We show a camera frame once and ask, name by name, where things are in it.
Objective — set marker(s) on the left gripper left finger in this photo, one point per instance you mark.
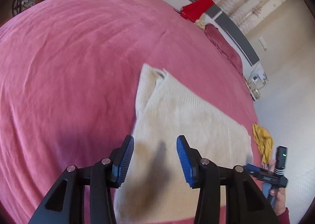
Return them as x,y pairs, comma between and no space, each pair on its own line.
64,202

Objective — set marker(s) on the beige knit sweater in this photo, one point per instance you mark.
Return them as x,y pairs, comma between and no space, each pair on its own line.
171,121

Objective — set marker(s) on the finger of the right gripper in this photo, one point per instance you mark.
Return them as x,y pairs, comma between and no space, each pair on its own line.
251,168

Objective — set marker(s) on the red garment on headboard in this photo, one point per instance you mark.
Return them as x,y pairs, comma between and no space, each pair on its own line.
194,11

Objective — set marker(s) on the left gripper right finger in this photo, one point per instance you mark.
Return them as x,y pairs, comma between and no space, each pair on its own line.
245,202

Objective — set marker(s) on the person right hand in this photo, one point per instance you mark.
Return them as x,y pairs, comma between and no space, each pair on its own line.
279,200

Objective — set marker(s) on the white bedside table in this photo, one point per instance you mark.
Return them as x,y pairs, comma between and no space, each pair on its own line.
256,81

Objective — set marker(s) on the person right forearm red sleeve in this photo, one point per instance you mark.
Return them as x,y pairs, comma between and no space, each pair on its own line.
284,217

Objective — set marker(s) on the dark pink pillow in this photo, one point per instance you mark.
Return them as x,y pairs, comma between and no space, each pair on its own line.
214,35

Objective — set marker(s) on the cream plush toy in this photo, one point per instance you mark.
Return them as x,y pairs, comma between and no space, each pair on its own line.
200,24

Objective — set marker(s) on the wall power socket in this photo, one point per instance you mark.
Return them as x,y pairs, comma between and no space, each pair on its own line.
263,43

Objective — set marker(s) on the pink bed blanket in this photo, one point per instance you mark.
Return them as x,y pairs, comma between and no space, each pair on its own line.
69,76

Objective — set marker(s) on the grey white headboard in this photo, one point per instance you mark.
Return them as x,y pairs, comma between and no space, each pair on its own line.
234,32

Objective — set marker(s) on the yellow garment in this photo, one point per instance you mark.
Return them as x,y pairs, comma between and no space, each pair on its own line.
264,142

